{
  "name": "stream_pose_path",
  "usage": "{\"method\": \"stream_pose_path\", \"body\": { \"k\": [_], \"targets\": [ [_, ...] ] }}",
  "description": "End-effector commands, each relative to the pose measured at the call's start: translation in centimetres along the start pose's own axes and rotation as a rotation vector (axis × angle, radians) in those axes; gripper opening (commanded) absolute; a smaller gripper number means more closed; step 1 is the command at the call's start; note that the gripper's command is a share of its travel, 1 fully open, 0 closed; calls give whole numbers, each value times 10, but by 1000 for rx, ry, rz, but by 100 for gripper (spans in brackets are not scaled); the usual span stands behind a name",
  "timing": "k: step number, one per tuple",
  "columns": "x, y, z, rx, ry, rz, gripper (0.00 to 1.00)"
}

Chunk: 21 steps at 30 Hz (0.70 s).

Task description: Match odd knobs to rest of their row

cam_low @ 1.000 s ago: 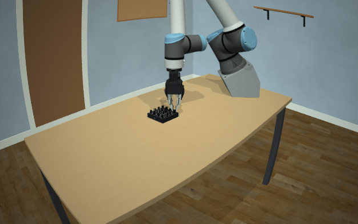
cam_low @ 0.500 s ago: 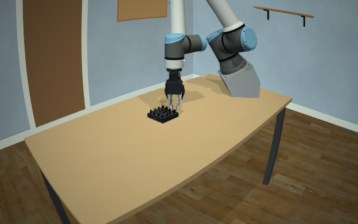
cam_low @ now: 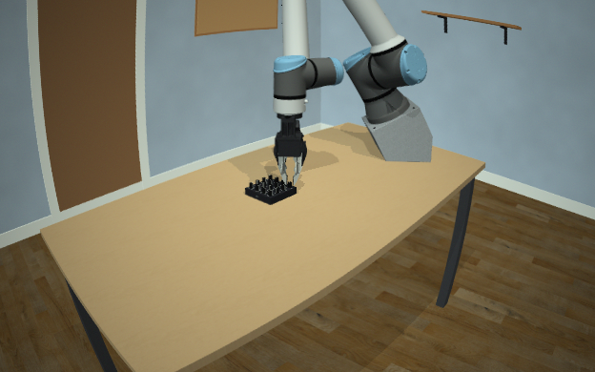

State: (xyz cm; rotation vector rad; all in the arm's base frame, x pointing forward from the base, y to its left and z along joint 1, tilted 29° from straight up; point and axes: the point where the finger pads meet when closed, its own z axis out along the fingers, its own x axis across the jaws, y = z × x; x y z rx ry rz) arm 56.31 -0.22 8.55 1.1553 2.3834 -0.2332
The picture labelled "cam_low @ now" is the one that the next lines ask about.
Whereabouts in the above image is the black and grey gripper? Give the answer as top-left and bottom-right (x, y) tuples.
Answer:
(274, 114), (307, 186)

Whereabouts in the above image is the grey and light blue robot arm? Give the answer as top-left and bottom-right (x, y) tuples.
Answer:
(273, 0), (427, 124)

